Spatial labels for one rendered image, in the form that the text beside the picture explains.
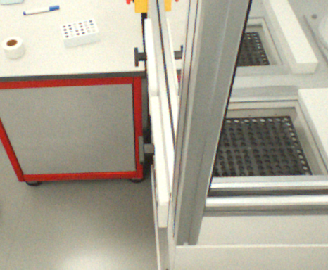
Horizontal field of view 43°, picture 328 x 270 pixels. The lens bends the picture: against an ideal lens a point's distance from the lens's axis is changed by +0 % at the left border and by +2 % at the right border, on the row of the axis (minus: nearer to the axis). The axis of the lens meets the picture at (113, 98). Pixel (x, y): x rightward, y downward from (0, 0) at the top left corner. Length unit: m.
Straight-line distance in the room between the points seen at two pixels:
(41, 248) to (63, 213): 0.17
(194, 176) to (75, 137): 1.06
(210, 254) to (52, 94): 0.82
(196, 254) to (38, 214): 1.19
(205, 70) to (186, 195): 0.25
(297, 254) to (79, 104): 0.87
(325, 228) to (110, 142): 1.01
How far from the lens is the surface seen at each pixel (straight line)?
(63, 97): 1.43
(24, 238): 1.87
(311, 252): 0.86
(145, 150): 0.91
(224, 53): 0.40
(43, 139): 1.63
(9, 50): 1.40
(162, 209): 0.84
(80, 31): 1.41
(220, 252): 0.81
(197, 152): 0.53
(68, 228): 1.85
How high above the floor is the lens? 1.65
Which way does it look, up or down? 47 degrees down
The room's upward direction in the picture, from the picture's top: 5 degrees counter-clockwise
